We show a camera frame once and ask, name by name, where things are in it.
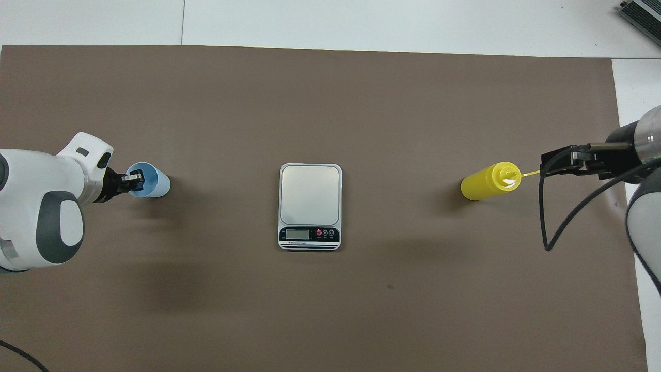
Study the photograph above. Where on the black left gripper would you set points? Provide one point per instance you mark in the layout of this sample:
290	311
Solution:
113	186

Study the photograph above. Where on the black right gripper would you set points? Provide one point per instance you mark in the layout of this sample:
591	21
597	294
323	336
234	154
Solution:
617	163

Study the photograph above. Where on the light blue plastic cup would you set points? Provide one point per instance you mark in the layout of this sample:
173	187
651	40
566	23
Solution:
156	182

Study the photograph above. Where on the yellow squeeze bottle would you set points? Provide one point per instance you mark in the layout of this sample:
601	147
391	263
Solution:
483	183

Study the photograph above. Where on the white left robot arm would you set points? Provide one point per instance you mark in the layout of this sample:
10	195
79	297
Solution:
41	206

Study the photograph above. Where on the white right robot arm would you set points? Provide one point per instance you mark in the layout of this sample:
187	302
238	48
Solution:
643	222

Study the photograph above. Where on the silver digital kitchen scale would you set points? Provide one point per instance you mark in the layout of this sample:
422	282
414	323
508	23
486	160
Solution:
310	199

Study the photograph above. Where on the grey ribbed metal device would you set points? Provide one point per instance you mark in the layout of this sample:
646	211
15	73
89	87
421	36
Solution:
643	18

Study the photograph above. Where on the brown table mat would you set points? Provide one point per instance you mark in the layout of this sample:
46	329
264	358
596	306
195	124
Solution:
310	310

